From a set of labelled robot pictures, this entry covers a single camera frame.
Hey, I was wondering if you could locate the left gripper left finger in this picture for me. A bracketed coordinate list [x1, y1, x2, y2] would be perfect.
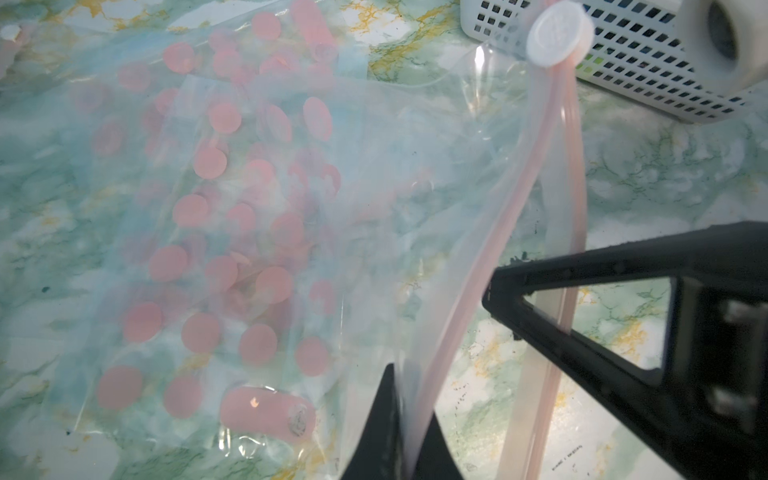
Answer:
[341, 364, 463, 480]

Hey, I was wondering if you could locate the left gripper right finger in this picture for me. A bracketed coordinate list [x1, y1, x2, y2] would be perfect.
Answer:
[482, 221, 767, 479]

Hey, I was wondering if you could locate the clear pink-dotted zip bag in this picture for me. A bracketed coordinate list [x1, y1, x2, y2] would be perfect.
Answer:
[45, 1, 586, 479]

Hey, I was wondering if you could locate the white plastic basket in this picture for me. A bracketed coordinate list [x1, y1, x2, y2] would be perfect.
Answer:
[460, 0, 767, 123]

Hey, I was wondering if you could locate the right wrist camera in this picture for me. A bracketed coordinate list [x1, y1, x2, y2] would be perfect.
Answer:
[676, 0, 767, 95]

